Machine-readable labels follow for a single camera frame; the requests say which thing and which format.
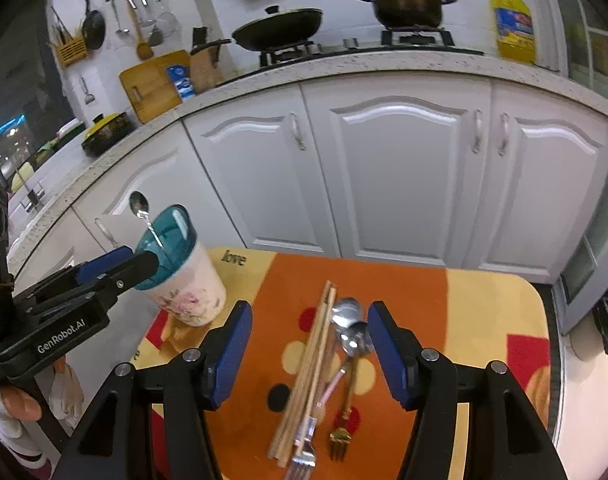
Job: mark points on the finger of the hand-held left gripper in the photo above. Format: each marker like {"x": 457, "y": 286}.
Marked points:
{"x": 134, "y": 270}
{"x": 104, "y": 260}

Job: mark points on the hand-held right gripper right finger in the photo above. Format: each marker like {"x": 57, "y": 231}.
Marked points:
{"x": 384, "y": 355}

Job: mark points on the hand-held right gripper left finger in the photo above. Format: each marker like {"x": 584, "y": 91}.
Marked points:
{"x": 231, "y": 355}

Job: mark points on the white floral cup teal lid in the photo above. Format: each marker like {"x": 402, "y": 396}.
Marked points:
{"x": 189, "y": 285}

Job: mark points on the wooden chopstick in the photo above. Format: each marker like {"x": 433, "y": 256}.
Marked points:
{"x": 300, "y": 360}
{"x": 313, "y": 360}
{"x": 320, "y": 360}
{"x": 306, "y": 360}

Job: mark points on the gold fork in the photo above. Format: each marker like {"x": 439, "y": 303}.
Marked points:
{"x": 339, "y": 440}

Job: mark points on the person's left forearm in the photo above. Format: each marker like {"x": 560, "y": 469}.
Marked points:
{"x": 34, "y": 466}

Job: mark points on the person's left hand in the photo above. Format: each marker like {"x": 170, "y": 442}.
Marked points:
{"x": 19, "y": 410}

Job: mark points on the white cabinet door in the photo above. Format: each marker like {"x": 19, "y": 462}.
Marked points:
{"x": 399, "y": 175}
{"x": 264, "y": 185}
{"x": 114, "y": 190}
{"x": 549, "y": 195}

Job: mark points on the orange yellow patterned mat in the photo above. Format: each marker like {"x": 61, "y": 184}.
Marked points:
{"x": 474, "y": 340}

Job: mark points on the black pot yellow lid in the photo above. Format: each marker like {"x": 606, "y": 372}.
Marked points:
{"x": 106, "y": 130}

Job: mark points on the small metal skimmer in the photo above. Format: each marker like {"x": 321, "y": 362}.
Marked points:
{"x": 88, "y": 97}

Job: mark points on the wooden cutting board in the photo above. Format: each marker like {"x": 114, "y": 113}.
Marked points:
{"x": 149, "y": 90}

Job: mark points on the blue carton box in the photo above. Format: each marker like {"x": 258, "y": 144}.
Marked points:
{"x": 180, "y": 82}

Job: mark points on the yellow utensil holder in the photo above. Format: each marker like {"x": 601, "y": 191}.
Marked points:
{"x": 71, "y": 52}

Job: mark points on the wooden spatula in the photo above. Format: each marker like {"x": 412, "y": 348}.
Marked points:
{"x": 144, "y": 50}

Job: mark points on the wooden knife block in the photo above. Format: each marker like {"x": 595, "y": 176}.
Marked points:
{"x": 206, "y": 67}

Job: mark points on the white glass door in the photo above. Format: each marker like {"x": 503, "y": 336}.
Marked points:
{"x": 584, "y": 270}

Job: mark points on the black frying pan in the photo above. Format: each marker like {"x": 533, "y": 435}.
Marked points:
{"x": 94, "y": 30}

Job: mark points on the metal ladle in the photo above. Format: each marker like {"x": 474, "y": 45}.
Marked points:
{"x": 120, "y": 27}

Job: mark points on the mesh strainer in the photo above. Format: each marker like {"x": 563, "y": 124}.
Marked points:
{"x": 166, "y": 22}

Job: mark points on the black wok with lid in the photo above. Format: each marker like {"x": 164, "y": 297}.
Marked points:
{"x": 279, "y": 27}

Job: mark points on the black gas stove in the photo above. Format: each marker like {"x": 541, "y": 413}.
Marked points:
{"x": 364, "y": 47}

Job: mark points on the yellow cooking oil bottle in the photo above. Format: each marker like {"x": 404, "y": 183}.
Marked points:
{"x": 514, "y": 30}

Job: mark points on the brass stock pot with lid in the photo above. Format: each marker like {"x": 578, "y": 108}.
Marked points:
{"x": 406, "y": 2}

